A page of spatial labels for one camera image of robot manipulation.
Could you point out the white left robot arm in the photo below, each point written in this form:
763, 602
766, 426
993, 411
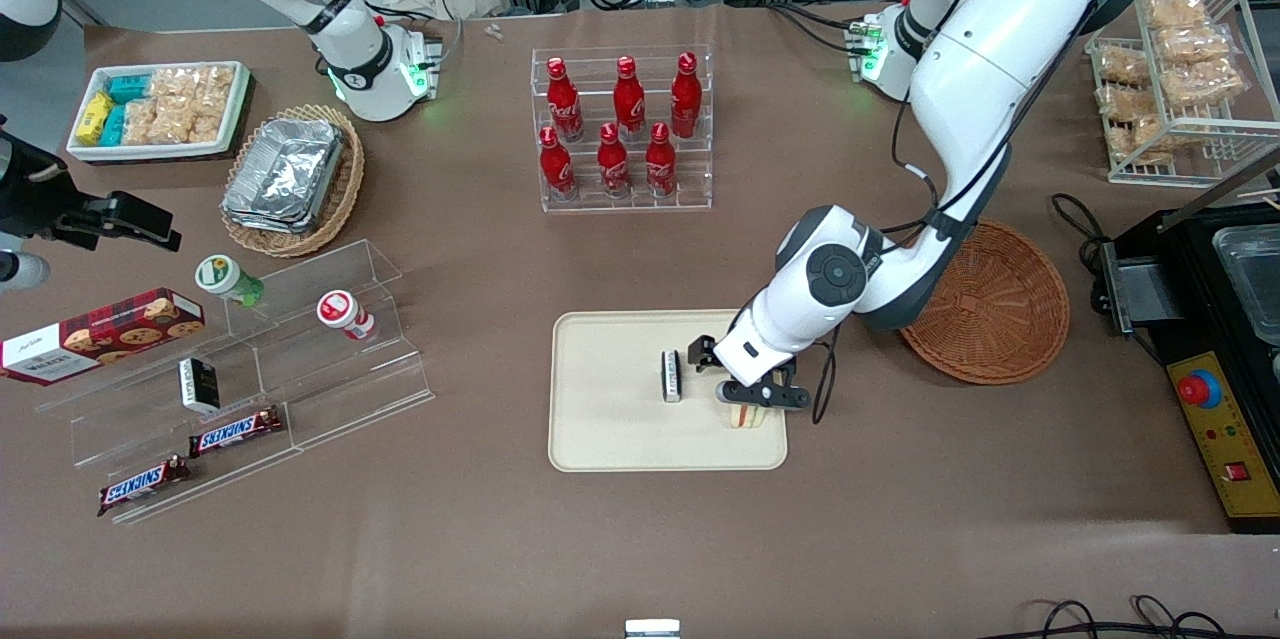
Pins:
960, 89

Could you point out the black machine yellow panel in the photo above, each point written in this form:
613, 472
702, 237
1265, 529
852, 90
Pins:
1220, 439

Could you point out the clear acrylic bottle rack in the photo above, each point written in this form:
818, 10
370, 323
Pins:
700, 189

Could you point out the beige plastic tray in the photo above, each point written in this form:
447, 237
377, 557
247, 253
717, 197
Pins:
610, 419

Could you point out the brown round wicker basket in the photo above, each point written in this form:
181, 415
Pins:
1010, 319

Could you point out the red lid cup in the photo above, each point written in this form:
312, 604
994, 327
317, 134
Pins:
340, 309

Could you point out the bagged fried snack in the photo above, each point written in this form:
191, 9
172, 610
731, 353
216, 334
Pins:
1125, 102
1205, 81
1122, 67
1192, 44
1175, 11
1140, 136

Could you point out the small black white box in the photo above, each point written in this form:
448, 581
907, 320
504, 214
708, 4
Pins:
672, 376
200, 384

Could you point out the triangular sandwich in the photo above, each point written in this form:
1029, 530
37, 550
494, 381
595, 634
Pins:
745, 418

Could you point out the white device at table edge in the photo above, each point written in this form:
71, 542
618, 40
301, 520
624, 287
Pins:
652, 630

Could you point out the red tartan cookie box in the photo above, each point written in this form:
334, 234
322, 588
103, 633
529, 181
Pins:
100, 334

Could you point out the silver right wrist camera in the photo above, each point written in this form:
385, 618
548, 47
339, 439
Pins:
22, 271

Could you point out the red cola bottle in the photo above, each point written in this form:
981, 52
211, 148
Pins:
660, 164
612, 164
556, 169
628, 101
564, 104
686, 99

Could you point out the yellow snack packet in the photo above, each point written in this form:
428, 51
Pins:
95, 117

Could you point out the aluminium foil tray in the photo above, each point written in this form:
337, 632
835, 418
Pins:
285, 169

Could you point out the green lid cup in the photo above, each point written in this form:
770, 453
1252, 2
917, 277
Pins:
222, 276

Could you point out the clear bag of crackers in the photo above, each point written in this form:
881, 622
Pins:
175, 84
172, 122
140, 122
215, 87
207, 127

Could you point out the clear acrylic step shelf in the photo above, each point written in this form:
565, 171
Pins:
350, 389

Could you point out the light oval wicker basket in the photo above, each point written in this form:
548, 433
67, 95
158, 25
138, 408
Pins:
340, 199

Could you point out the teal snack packet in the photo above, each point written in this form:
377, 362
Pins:
128, 87
112, 124

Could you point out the white rectangular snack tray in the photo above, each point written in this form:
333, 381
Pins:
150, 152

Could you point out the Snickers chocolate bar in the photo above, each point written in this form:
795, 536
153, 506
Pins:
235, 432
145, 484

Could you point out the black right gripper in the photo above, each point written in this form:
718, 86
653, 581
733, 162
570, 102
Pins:
28, 202

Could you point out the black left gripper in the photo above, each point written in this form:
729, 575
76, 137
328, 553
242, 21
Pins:
703, 350

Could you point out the red emergency stop button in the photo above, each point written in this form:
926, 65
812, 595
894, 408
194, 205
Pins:
1200, 389

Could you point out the clear plastic container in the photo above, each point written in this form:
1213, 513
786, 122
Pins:
1255, 279

